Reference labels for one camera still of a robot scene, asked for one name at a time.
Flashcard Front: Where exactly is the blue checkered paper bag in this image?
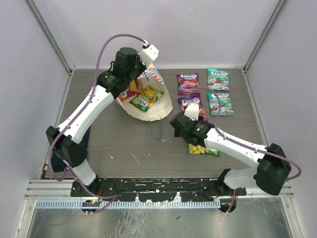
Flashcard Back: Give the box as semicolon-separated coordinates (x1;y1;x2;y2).
116;64;173;126

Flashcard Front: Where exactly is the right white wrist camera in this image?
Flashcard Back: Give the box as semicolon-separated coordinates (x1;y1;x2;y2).
184;103;200;121

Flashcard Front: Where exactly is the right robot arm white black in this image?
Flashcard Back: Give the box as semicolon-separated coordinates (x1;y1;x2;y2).
170;113;291;196

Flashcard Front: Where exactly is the white slotted cable duct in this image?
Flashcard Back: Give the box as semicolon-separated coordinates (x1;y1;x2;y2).
35;199;221;209

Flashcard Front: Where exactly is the dark navy cloth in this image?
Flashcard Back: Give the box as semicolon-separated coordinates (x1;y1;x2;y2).
51;128;90;172

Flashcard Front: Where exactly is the teal white snack packet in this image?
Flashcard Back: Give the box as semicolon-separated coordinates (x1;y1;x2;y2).
208;92;234;116

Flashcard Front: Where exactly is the teal mint candy packet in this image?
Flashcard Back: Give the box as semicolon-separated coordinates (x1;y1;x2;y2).
208;68;230;91

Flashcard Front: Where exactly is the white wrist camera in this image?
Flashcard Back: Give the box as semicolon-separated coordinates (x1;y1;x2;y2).
184;103;200;121
138;45;159;67

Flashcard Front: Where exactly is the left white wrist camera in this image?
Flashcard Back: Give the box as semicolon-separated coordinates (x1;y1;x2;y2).
138;45;159;67

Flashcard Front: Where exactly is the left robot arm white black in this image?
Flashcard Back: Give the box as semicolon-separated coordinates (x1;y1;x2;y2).
46;45;159;186

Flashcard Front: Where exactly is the green snack packet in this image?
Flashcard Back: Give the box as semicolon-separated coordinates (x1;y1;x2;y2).
129;86;164;112
187;144;220;157

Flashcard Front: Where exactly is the purple snack packet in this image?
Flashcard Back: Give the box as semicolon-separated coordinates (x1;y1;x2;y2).
178;94;208;122
177;73;200;95

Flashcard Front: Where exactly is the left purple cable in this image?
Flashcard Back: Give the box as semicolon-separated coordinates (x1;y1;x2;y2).
48;34;149;214

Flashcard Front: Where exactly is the orange snack packet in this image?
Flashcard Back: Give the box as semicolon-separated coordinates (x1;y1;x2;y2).
119;80;142;102

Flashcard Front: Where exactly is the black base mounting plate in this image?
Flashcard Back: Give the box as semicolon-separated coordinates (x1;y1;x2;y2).
70;177;247;203

